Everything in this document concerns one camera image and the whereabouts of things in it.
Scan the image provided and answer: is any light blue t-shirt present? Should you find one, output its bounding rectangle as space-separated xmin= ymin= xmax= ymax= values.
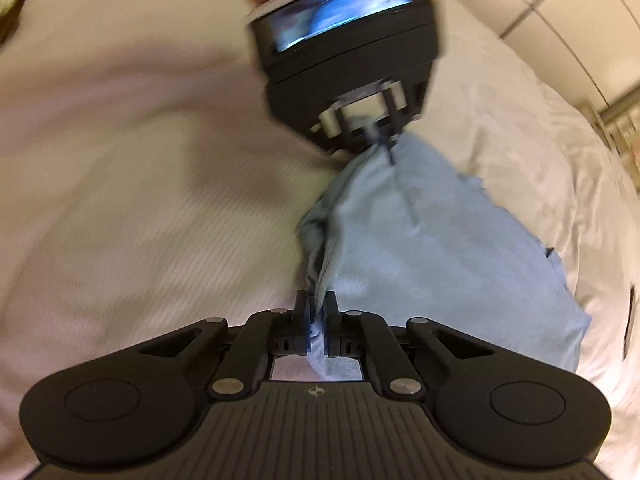
xmin=299 ymin=133 xmax=591 ymax=372

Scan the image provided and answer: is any white bed duvet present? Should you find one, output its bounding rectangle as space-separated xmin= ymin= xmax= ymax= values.
xmin=1 ymin=0 xmax=639 ymax=479

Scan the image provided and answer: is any white sliding wardrobe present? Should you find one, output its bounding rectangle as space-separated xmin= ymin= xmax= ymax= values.
xmin=458 ymin=0 xmax=639 ymax=110

